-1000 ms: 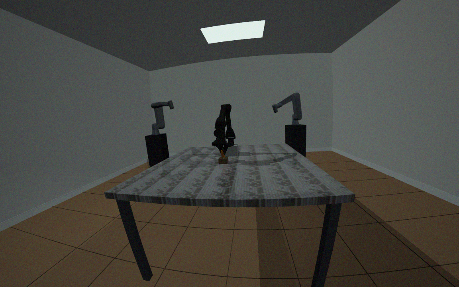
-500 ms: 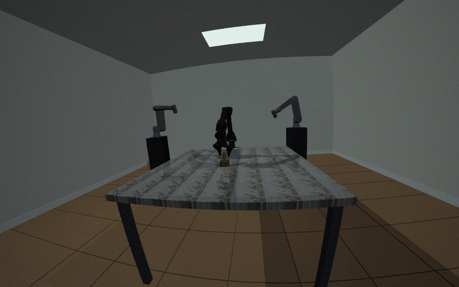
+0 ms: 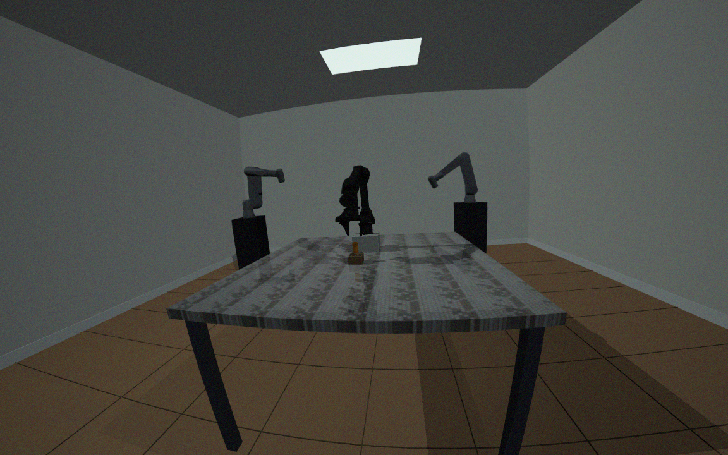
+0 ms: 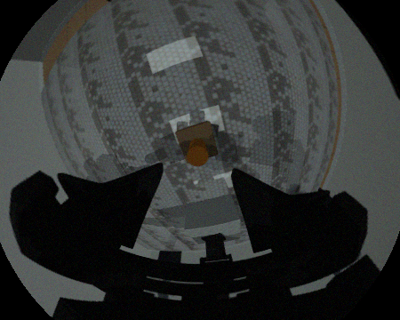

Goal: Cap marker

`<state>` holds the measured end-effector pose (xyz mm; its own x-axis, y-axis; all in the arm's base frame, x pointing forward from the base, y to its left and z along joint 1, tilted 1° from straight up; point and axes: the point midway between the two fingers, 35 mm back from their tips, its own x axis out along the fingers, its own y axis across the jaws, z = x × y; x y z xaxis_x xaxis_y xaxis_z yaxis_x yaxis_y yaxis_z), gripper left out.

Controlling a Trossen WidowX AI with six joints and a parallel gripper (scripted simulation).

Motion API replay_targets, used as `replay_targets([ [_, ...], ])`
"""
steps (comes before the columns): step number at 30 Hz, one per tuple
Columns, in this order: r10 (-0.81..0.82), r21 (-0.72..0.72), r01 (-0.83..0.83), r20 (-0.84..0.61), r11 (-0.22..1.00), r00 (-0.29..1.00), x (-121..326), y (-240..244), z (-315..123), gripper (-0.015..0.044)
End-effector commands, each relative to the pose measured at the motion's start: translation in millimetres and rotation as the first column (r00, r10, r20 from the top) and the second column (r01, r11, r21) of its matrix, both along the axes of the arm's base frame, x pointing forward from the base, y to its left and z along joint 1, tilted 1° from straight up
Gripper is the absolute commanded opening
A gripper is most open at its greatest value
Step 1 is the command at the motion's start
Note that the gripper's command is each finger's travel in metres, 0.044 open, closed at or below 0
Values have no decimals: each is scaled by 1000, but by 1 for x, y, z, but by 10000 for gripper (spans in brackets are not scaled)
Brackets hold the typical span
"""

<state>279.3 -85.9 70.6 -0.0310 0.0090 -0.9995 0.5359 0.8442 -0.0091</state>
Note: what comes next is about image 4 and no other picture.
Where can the brown square block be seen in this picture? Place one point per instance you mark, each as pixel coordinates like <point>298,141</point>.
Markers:
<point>201,131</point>

